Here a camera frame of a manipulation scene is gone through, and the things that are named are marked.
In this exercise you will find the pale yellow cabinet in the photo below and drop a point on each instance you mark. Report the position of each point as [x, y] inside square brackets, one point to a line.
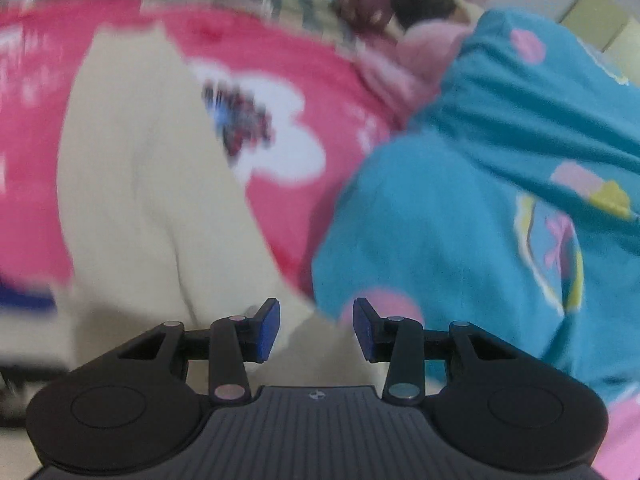
[600, 25]

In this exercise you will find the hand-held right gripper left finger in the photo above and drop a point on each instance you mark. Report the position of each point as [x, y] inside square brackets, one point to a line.
[267, 332]

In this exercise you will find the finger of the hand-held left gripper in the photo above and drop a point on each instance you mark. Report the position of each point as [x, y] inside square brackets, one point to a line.
[25, 299]

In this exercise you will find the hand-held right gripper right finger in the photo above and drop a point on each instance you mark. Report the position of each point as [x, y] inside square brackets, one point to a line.
[364, 332]

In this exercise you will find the blue and pink patterned quilt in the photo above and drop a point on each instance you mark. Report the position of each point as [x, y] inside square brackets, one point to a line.
[475, 185]

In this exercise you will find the pink floral bed sheet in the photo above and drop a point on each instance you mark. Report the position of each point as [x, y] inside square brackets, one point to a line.
[310, 85]

